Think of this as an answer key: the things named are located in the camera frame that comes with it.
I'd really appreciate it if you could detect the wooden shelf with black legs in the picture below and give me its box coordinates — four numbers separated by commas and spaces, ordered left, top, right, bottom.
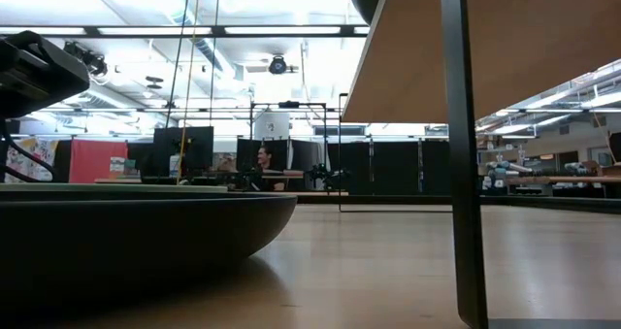
338, 0, 621, 329

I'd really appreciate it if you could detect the floral patterned cloth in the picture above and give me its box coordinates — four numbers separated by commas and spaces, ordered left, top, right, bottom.
4, 136, 60, 184

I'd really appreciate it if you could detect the red partition panel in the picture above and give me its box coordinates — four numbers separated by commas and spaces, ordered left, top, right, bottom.
68, 139, 129, 184

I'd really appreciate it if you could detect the black monitor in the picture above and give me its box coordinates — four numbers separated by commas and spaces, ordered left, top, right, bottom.
152, 125, 215, 170

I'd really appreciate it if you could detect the black overhead rig beam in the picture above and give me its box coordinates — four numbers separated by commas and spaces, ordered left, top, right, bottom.
0, 23, 372, 40

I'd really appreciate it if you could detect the black round ceiling fixture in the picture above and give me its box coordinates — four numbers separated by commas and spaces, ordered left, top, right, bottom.
267, 53, 289, 76

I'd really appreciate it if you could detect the white sign board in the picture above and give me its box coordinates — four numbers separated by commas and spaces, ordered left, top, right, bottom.
252, 111, 291, 142

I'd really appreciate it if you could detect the person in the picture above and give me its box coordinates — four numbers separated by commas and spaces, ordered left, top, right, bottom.
255, 145, 288, 192

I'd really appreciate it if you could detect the blue white background robot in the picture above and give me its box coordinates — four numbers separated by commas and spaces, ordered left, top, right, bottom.
484, 159, 533, 191

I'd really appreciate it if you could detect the long wooden background table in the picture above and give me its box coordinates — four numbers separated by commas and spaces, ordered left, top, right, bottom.
504, 174, 621, 186

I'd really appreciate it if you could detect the hanging yellow cable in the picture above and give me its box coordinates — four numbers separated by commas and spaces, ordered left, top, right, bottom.
176, 0, 201, 185

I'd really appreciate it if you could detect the thin hanging black cable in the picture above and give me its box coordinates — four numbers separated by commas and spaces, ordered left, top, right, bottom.
209, 0, 222, 127

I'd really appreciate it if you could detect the black metal frame stand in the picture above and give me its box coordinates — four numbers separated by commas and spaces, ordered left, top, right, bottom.
248, 100, 329, 195

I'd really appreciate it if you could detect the black partition wall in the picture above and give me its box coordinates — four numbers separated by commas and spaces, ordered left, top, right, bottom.
236, 138, 450, 197

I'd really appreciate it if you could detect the black aluminium table frame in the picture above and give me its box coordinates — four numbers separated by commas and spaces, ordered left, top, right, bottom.
296, 192, 621, 216

